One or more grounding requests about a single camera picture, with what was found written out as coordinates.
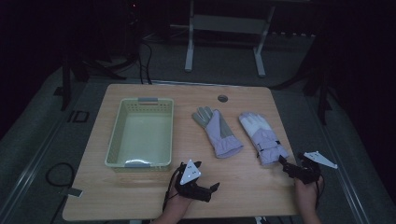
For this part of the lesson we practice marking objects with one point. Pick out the pale green plastic basket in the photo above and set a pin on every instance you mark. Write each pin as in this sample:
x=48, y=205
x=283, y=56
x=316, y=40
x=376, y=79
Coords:
x=143, y=137

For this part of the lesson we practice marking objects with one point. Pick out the person's right hand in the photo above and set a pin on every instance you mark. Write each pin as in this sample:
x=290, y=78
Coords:
x=306, y=194

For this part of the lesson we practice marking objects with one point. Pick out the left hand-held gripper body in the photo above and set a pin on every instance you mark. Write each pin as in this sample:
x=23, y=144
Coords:
x=190, y=174

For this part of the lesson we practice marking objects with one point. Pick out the round grey table grommet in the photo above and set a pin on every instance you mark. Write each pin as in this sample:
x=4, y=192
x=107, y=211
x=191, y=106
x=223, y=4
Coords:
x=222, y=98

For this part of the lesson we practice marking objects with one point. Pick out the person's left hand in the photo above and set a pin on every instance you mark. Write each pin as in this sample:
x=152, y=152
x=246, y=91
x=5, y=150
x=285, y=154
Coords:
x=177, y=203

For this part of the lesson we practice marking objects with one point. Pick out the black metal stand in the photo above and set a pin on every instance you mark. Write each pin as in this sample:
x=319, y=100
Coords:
x=322, y=93

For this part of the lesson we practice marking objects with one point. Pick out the lilac glove with grey palm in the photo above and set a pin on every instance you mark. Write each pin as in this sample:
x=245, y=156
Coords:
x=218, y=137

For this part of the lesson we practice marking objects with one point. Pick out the black tripod stand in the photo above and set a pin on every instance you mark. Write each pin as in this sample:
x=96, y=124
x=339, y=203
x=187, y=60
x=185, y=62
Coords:
x=66, y=81

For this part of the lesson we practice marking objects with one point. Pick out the white metal desk frame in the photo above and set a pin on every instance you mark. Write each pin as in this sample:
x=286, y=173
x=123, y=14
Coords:
x=227, y=24

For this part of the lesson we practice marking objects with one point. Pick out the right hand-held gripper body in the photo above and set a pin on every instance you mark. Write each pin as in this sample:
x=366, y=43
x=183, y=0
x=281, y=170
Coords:
x=308, y=171

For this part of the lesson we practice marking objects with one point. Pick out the lilac glove with white fingers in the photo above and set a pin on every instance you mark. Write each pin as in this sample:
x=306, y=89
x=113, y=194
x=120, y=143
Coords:
x=264, y=140

